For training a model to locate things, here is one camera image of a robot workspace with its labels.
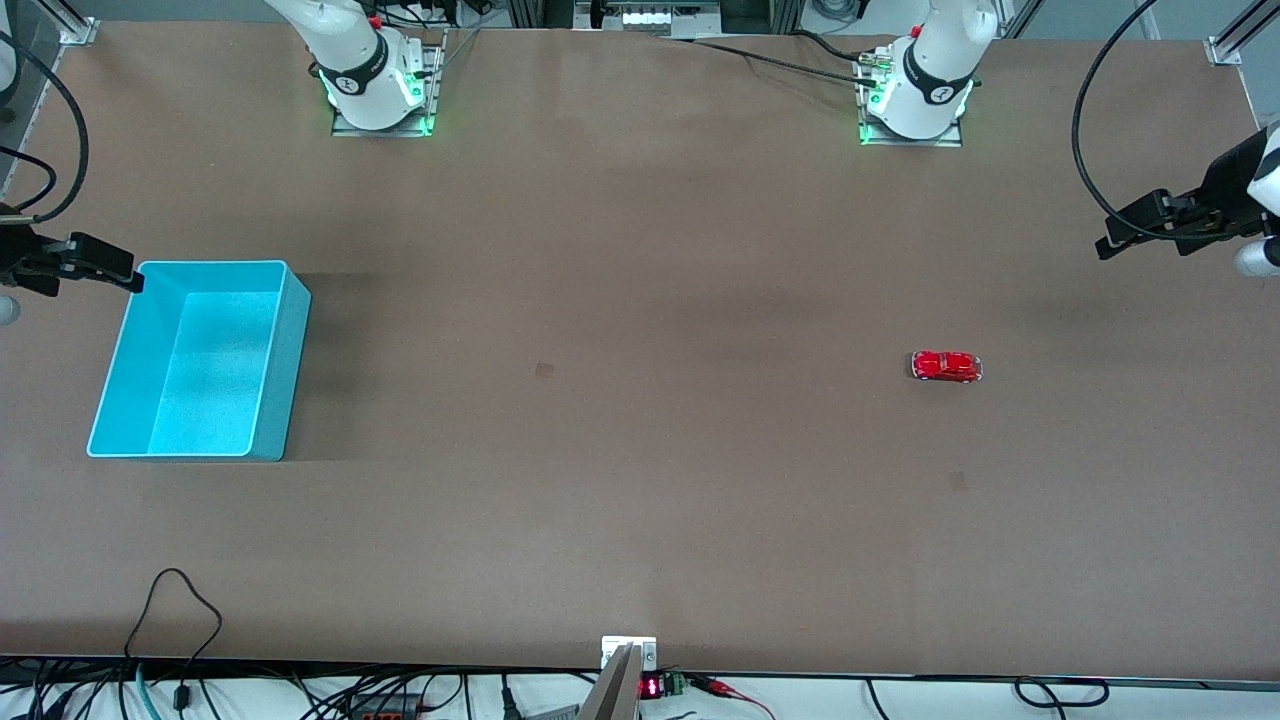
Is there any blue plastic box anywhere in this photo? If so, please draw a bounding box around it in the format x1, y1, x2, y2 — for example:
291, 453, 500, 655
87, 260, 312, 462

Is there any aluminium frame corner post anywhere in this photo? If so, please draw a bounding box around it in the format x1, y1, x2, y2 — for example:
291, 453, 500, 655
38, 0, 101, 47
1204, 0, 1280, 68

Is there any black cable to arm base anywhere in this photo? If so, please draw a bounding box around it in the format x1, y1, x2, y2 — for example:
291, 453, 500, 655
660, 32, 883, 87

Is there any red clip lead cable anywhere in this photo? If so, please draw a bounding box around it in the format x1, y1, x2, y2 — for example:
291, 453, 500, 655
688, 675, 779, 720

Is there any black coiled cable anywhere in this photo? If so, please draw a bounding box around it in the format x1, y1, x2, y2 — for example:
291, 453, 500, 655
1013, 677, 1111, 710

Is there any red beetle toy car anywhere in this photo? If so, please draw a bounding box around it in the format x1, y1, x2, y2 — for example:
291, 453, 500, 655
910, 350, 984, 384

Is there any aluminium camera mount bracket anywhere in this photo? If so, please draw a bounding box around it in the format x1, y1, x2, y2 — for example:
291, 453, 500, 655
578, 635, 659, 720

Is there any red power strip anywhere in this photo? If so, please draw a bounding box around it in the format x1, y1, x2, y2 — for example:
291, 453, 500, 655
348, 694, 426, 720

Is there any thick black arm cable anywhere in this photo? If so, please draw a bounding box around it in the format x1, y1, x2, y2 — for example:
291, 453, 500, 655
0, 30, 91, 227
1071, 0, 1166, 243

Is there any thin black looped cable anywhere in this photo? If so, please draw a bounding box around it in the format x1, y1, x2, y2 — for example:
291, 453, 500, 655
124, 567, 224, 713

